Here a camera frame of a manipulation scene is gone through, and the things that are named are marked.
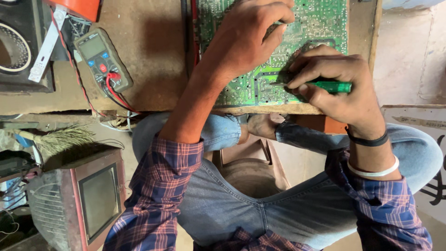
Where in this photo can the white bangle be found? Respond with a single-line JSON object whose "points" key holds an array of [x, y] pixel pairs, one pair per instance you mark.
{"points": [[374, 173]]}

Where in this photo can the person's right hand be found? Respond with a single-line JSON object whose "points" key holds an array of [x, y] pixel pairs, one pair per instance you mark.
{"points": [[345, 90]]}

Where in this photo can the person's blue jeans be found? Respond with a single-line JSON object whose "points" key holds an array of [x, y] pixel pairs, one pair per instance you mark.
{"points": [[226, 212]]}

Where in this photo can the white painted sign board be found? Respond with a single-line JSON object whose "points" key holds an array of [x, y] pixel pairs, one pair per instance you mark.
{"points": [[427, 146]]}

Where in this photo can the brown plastic stool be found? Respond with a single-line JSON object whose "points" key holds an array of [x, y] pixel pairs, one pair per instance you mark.
{"points": [[251, 170]]}

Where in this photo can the orange plastic casing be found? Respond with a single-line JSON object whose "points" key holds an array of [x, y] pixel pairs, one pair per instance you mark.
{"points": [[78, 7]]}

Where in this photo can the person's bare foot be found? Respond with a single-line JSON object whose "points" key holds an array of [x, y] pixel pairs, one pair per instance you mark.
{"points": [[263, 126]]}

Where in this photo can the old crt television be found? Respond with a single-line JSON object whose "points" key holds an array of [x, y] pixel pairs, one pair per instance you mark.
{"points": [[99, 200]]}

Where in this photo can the black multimeter probe lead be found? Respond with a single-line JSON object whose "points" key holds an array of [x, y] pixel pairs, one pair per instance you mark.
{"points": [[109, 98]]}

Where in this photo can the grey digital multimeter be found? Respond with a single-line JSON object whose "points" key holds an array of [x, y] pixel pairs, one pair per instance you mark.
{"points": [[99, 59]]}

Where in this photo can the black loudspeaker box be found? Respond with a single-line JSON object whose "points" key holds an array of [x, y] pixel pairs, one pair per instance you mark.
{"points": [[15, 52]]}

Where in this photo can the black wrist band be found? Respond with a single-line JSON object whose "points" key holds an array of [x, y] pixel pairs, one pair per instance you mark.
{"points": [[369, 142]]}

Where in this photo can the person's left hand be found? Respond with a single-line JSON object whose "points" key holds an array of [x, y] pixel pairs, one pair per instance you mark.
{"points": [[237, 41]]}

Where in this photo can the person's plaid shirt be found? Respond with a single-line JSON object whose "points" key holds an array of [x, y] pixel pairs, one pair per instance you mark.
{"points": [[156, 195]]}

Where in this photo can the red multimeter probe lead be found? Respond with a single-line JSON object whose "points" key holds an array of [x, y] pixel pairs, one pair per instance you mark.
{"points": [[112, 89]]}

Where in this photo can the straw hand broom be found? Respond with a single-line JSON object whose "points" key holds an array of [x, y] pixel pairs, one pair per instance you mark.
{"points": [[62, 139]]}

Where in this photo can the white led strip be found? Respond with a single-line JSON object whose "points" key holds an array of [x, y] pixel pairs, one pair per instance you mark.
{"points": [[47, 47]]}

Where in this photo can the green printed circuit board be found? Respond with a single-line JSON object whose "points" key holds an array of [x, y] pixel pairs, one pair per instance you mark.
{"points": [[313, 24]]}

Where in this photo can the black electronic device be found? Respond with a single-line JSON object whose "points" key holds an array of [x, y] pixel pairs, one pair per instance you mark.
{"points": [[14, 163]]}

